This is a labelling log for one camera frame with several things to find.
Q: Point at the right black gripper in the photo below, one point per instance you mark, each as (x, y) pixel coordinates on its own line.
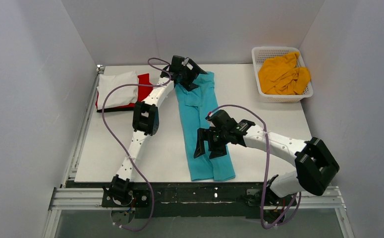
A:
(211, 140)

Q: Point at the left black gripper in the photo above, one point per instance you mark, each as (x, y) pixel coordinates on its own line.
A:
(189, 76)

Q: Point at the turquoise t shirt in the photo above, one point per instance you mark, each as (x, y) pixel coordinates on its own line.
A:
(194, 107)

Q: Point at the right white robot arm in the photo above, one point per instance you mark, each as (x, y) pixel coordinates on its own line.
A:
(314, 165)

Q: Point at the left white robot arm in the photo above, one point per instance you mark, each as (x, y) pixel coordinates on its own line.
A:
(145, 122)

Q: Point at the red folded t shirt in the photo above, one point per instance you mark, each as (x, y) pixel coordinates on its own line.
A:
(143, 90)

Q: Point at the black folded t shirt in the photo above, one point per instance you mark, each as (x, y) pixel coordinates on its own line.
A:
(119, 109)

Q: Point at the white folded t shirt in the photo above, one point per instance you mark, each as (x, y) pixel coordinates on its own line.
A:
(122, 96)

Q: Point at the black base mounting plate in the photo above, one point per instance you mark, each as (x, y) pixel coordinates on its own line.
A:
(190, 199)

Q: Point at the yellow crumpled t shirt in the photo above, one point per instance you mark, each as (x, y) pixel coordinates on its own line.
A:
(281, 75)

